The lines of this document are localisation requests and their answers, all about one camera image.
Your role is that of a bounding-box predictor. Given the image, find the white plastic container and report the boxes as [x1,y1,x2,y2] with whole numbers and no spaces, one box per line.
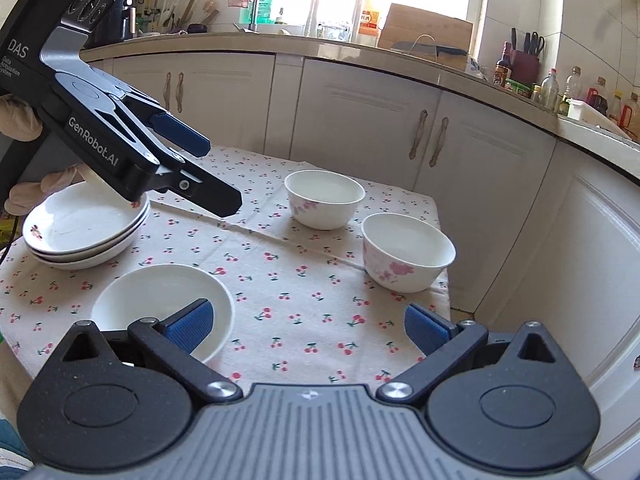
[567,98,632,137]

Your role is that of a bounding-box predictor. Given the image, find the black cable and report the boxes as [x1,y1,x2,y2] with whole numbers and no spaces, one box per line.
[0,212,22,267]

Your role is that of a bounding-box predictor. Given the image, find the clear bottle with red cap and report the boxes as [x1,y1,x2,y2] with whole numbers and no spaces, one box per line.
[539,67,561,112]

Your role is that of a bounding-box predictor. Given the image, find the clear seasoning bottle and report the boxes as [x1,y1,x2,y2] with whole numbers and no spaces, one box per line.
[564,65,584,107]

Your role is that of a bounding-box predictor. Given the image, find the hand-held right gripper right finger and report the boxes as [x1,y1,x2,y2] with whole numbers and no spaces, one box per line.
[376,303,560,402]

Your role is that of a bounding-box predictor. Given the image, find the wooden cutting board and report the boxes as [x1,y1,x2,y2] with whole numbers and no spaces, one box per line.
[378,3,474,63]

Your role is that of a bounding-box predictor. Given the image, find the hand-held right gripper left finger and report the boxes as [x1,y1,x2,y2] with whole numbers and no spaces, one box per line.
[60,298,238,402]

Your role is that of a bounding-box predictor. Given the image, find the metal kitchen faucet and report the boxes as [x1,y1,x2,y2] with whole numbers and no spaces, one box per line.
[210,0,260,32]

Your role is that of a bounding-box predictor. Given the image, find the white bowl with pink print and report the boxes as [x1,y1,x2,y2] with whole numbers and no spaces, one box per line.
[91,264,236,367]
[284,170,367,231]
[361,212,457,293]

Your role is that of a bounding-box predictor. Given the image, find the black-handled kitchen knife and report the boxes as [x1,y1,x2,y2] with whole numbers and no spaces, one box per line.
[391,40,469,59]

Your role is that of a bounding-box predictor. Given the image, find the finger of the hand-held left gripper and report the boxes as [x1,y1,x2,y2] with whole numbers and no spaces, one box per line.
[149,152,244,219]
[116,91,211,158]

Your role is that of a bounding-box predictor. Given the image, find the black kitchen appliance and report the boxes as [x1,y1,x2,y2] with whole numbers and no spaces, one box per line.
[92,0,137,47]

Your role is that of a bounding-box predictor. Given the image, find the white kitchen base cabinets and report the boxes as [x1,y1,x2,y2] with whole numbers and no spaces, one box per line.
[80,50,640,441]

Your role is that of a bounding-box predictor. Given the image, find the red seasoning bottle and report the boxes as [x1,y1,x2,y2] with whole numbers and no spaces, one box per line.
[620,92,640,130]

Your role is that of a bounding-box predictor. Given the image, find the beige kitchen countertop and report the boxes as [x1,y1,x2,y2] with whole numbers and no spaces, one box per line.
[80,27,640,181]

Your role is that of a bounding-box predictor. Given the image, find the dark sauce bottle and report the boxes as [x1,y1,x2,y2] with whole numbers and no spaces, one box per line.
[493,42,514,86]

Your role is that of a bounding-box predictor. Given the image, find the dark red knife block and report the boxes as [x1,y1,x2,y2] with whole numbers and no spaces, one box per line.
[509,31,546,87]

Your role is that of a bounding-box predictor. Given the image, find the cherry-print tablecloth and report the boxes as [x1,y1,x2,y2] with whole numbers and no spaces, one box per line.
[0,146,451,386]

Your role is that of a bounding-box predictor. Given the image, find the orange oil bottle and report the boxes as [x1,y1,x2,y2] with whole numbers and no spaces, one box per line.
[358,0,387,37]

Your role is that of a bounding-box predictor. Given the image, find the teal cloth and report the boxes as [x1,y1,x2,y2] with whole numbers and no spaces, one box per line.
[0,407,32,472]

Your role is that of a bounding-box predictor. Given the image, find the person's left hand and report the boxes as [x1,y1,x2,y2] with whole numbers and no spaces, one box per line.
[0,95,91,217]

